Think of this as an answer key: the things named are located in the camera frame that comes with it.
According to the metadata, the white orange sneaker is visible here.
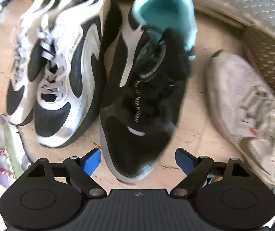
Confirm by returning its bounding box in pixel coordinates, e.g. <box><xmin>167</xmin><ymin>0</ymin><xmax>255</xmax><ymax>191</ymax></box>
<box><xmin>0</xmin><ymin>114</ymin><xmax>32</xmax><ymax>190</ymax></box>

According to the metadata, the black sneaker teal lining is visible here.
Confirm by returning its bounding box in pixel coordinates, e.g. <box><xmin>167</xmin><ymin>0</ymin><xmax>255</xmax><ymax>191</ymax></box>
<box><xmin>99</xmin><ymin>0</ymin><xmax>199</xmax><ymax>182</ymax></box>

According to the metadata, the wooden mesh shoe rack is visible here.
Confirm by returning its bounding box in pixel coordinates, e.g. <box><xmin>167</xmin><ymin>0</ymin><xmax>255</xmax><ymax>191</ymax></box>
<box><xmin>99</xmin><ymin>0</ymin><xmax>275</xmax><ymax>44</ymax></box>

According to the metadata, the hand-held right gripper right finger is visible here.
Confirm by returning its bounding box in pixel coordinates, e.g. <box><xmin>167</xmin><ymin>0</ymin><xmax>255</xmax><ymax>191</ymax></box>
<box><xmin>170</xmin><ymin>148</ymin><xmax>251</xmax><ymax>199</ymax></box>

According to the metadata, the white black sneaker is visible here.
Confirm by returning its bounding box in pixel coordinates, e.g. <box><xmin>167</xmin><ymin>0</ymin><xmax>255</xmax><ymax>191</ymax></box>
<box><xmin>33</xmin><ymin>0</ymin><xmax>111</xmax><ymax>148</ymax></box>
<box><xmin>6</xmin><ymin>0</ymin><xmax>63</xmax><ymax>126</ymax></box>

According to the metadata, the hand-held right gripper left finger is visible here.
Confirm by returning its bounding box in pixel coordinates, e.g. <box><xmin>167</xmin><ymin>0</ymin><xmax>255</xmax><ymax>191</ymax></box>
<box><xmin>27</xmin><ymin>149</ymin><xmax>105</xmax><ymax>199</ymax></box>

